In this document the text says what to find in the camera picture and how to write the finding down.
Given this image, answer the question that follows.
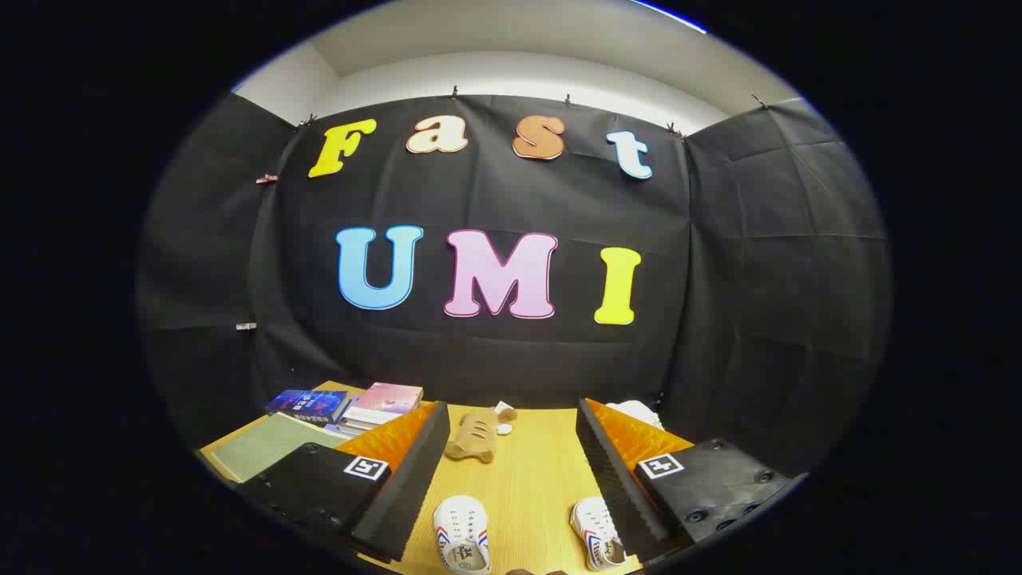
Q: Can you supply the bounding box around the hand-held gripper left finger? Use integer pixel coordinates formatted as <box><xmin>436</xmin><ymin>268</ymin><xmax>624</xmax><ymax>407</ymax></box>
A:
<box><xmin>237</xmin><ymin>401</ymin><xmax>452</xmax><ymax>563</ymax></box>

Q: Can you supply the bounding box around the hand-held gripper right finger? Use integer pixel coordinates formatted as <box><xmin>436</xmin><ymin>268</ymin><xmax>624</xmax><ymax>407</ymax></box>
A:
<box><xmin>576</xmin><ymin>398</ymin><xmax>807</xmax><ymax>564</ymax></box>

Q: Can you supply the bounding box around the white canvas shoe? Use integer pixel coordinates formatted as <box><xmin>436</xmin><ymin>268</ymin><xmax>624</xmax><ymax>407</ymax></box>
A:
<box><xmin>569</xmin><ymin>497</ymin><xmax>632</xmax><ymax>573</ymax></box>
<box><xmin>433</xmin><ymin>495</ymin><xmax>492</xmax><ymax>574</ymax></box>

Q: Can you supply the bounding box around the green fabric storage box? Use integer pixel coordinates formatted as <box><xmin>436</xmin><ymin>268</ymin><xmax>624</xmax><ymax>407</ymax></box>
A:
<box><xmin>212</xmin><ymin>413</ymin><xmax>352</xmax><ymax>482</ymax></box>

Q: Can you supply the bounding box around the white plush toy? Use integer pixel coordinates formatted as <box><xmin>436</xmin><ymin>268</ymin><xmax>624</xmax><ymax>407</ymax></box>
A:
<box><xmin>605</xmin><ymin>400</ymin><xmax>665</xmax><ymax>432</ymax></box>

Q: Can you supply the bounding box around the grey cover book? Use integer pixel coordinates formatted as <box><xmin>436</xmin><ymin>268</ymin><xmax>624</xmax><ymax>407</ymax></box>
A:
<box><xmin>342</xmin><ymin>407</ymin><xmax>404</xmax><ymax>428</ymax></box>

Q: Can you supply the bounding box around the brown plush toy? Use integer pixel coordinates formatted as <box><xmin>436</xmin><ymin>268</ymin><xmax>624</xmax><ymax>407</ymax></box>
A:
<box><xmin>444</xmin><ymin>403</ymin><xmax>518</xmax><ymax>464</ymax></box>

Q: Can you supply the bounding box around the pink cover book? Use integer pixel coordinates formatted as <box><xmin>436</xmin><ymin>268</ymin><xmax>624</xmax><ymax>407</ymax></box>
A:
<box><xmin>351</xmin><ymin>383</ymin><xmax>424</xmax><ymax>418</ymax></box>

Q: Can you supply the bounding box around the dark blue book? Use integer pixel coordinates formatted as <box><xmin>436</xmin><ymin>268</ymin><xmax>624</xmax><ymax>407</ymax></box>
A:
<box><xmin>265</xmin><ymin>389</ymin><xmax>350</xmax><ymax>426</ymax></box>

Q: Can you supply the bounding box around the black backdrop cloth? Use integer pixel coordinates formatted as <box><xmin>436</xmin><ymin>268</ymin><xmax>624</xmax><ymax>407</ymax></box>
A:
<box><xmin>136</xmin><ymin>90</ymin><xmax>893</xmax><ymax>480</ymax></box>

